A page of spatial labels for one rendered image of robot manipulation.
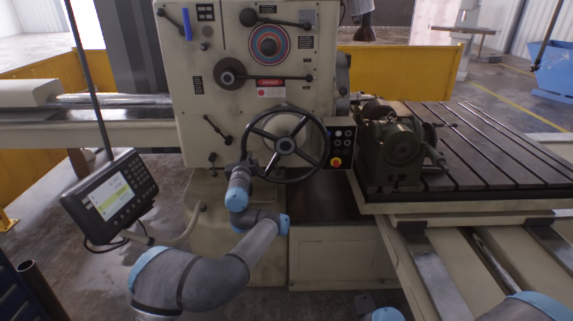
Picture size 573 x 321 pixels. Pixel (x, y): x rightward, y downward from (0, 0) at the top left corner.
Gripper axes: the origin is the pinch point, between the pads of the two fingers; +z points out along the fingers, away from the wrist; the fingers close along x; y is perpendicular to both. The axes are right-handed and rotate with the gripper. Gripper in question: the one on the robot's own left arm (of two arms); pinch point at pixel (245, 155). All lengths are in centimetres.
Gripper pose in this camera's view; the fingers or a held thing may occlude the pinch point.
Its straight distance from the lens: 125.2
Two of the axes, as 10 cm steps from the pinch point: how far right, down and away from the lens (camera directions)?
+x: -9.8, 2.0, 0.9
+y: -2.2, -8.6, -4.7
